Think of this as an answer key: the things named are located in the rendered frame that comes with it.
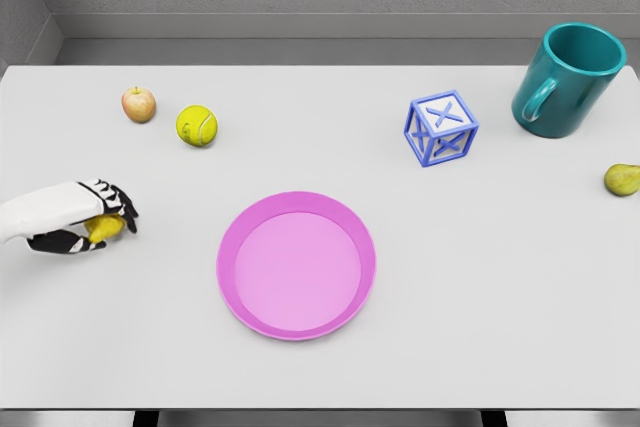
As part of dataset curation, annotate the pink round plate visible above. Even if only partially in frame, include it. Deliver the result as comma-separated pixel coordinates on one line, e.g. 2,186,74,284
216,190,377,342

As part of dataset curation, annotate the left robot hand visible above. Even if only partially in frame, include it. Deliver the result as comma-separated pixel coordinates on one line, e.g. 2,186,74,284
18,178,140,254

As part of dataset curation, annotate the teal mug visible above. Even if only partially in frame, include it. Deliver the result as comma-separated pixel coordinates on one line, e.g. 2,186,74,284
510,21,628,139

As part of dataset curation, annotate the yellow tennis ball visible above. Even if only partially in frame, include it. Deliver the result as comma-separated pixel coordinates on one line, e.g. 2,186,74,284
175,104,219,148

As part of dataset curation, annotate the blue white letter cube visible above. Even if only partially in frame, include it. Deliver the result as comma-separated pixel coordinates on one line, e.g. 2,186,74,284
403,89,480,169

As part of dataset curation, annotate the green-yellow pear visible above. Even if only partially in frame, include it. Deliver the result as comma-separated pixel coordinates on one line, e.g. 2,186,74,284
603,163,640,197

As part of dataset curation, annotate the red-yellow apple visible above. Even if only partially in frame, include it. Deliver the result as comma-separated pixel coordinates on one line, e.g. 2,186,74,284
120,85,157,124

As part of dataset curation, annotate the yellow lemon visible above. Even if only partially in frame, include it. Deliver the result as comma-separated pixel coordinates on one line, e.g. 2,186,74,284
83,213,127,244

